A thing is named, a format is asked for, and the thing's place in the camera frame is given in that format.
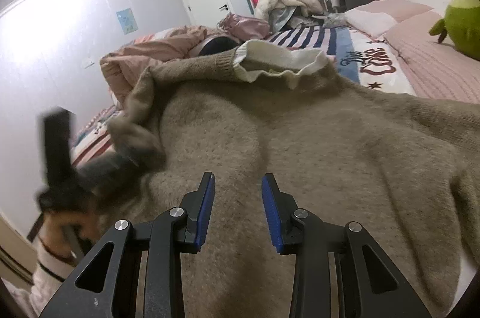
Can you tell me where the brown fuzzy sweater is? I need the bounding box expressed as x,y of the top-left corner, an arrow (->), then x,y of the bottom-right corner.
108,44 -> 479,317

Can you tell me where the white striped sleeve forearm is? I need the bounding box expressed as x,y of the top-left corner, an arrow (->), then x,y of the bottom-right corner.
3,237 -> 75,317

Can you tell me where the pile of cream clothes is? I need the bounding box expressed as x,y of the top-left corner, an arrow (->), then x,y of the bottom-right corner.
254,0 -> 325,33

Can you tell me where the person's left hand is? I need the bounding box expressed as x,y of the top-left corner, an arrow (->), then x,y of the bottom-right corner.
37,206 -> 100,268

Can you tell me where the pink crumpled quilt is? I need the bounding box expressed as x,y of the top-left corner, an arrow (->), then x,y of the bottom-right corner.
100,25 -> 225,105

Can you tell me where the black garment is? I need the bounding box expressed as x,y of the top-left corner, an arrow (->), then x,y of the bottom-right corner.
197,36 -> 239,56

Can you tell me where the pink near pillow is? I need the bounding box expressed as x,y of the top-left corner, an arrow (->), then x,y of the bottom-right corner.
384,11 -> 480,103

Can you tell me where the pink pillow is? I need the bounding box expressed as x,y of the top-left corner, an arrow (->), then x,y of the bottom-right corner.
384,11 -> 480,103
344,0 -> 432,38

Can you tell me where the striped fleece blanket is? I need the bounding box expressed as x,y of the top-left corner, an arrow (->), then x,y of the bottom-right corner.
72,26 -> 415,165

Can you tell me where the pink satin bag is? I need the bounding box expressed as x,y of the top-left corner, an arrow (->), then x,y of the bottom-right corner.
217,13 -> 270,41

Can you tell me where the pink far pillow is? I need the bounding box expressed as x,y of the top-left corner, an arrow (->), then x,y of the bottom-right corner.
344,0 -> 432,38

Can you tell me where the green avocado plush toy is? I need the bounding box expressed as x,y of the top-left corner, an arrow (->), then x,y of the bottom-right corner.
429,0 -> 480,60

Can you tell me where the blue wall poster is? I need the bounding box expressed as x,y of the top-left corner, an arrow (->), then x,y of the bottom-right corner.
116,8 -> 138,34

